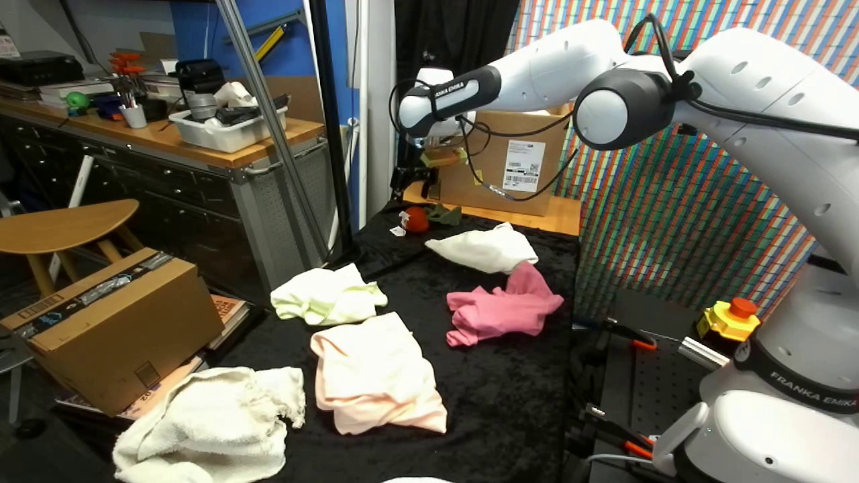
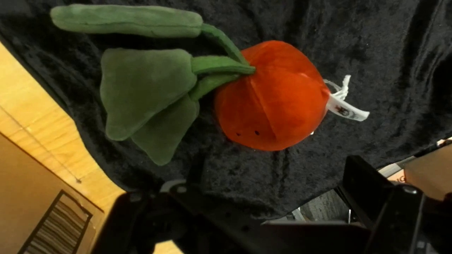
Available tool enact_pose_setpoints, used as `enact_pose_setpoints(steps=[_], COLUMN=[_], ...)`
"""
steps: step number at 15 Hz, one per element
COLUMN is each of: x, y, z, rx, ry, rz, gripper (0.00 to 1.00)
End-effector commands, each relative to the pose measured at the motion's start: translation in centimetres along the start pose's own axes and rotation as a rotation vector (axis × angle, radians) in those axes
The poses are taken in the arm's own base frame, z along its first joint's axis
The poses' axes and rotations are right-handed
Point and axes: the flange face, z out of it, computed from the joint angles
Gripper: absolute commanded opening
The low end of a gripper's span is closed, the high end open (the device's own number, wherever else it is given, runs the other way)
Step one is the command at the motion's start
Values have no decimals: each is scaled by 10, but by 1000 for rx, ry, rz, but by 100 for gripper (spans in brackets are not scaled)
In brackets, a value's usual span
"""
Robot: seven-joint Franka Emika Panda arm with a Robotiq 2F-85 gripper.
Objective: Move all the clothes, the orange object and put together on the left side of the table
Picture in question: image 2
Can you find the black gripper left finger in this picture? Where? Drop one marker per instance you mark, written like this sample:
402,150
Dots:
176,185

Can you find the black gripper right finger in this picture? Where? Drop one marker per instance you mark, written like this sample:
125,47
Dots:
377,206

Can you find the orange plush with green leaves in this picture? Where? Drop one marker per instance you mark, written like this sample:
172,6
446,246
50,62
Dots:
274,99

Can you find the light wooden board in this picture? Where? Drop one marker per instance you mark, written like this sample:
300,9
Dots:
43,136

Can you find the cardboard box with white label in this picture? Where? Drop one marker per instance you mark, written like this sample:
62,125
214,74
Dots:
33,202

